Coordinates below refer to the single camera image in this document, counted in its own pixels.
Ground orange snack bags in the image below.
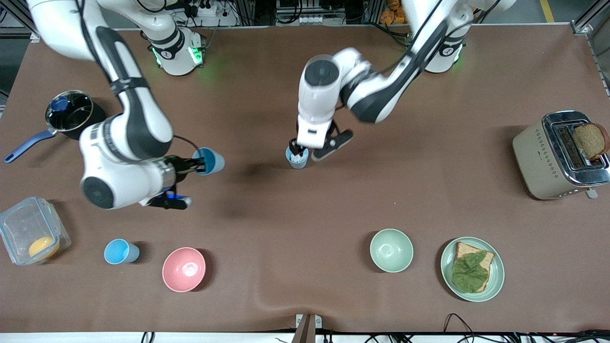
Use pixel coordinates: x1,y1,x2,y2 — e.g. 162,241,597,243
380,0,411,25

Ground brown toast slice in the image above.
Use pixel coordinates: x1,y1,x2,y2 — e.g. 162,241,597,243
573,122,610,161

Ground pale grey-blue plastic cup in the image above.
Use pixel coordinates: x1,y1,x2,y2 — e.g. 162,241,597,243
285,145,309,170

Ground aluminium frame profile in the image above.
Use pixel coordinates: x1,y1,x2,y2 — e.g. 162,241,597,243
572,0,610,35
0,0,39,39

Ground brown bread slice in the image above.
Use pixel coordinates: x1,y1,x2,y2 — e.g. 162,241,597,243
452,242,495,293

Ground orange round food piece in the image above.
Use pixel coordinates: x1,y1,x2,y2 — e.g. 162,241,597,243
29,237,61,261

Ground white power strip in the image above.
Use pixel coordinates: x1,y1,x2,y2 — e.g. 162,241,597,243
187,1,218,18

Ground pale green plate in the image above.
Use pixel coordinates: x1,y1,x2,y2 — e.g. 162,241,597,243
440,237,505,303

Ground green lettuce leaf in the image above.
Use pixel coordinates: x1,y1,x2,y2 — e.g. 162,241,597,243
451,252,490,292

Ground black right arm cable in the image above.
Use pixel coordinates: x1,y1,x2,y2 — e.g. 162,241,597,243
173,135,202,156

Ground metal table bracket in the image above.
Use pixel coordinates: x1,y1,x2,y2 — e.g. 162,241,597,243
295,313,323,343

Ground beige chrome toaster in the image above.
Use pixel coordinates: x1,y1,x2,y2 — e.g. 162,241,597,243
513,111,610,201

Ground black saucepan blue handle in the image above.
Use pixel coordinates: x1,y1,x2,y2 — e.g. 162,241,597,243
4,90,107,164

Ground pale green bowl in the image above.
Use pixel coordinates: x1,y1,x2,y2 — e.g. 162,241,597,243
370,229,414,273

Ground black looped cable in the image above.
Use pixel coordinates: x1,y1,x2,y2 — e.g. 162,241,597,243
443,313,478,337

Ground pink bowl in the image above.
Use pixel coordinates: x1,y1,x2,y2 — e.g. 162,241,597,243
162,247,206,293

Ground clear plastic food container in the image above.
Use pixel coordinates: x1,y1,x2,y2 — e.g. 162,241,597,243
0,196,72,266

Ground bright blue plastic cup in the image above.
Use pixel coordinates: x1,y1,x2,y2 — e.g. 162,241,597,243
104,239,140,265
193,147,226,176

